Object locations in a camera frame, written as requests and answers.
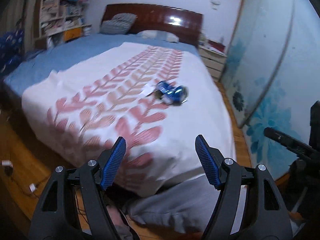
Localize wide floral glass sliding door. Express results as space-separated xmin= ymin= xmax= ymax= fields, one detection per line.
xmin=236 ymin=0 xmax=320 ymax=182

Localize beige curtain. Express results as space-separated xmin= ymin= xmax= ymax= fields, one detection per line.
xmin=0 ymin=0 xmax=46 ymax=53

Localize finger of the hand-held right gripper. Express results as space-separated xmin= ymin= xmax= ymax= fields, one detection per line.
xmin=264 ymin=127 xmax=320 ymax=161

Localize striped pillow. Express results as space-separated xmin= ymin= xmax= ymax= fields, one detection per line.
xmin=136 ymin=30 xmax=180 ymax=43

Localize wooden bookshelf with books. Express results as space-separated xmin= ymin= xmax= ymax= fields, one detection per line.
xmin=34 ymin=0 xmax=92 ymax=48

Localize leaf print bed cloth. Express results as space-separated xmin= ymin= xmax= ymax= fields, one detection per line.
xmin=21 ymin=42 xmax=237 ymax=197

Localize person's grey trousers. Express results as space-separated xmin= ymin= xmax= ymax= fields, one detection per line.
xmin=110 ymin=175 xmax=241 ymax=240

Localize narrow floral glass sliding door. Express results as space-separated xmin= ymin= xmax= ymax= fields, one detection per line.
xmin=219 ymin=0 xmax=248 ymax=128

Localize blue drink can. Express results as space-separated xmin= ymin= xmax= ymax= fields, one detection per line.
xmin=154 ymin=80 xmax=189 ymax=106

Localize grey checked pillow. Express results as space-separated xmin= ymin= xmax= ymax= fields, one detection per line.
xmin=100 ymin=13 xmax=137 ymax=35

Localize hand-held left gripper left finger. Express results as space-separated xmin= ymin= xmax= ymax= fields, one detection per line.
xmin=29 ymin=136 xmax=130 ymax=240

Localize glossy wooden bed headboard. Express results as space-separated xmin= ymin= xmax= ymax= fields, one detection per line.
xmin=100 ymin=4 xmax=203 ymax=48

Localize red box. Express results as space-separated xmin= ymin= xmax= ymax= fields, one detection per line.
xmin=207 ymin=39 xmax=226 ymax=53

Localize blue bedsheet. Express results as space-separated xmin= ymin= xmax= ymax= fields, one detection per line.
xmin=4 ymin=33 xmax=201 ymax=91

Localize small white paper scrap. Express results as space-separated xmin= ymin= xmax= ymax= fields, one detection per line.
xmin=142 ymin=82 xmax=157 ymax=97

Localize cream nightstand with drawers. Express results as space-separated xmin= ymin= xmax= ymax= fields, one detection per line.
xmin=198 ymin=46 xmax=227 ymax=81

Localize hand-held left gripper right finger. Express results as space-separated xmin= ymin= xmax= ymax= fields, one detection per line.
xmin=195 ymin=134 xmax=293 ymax=240

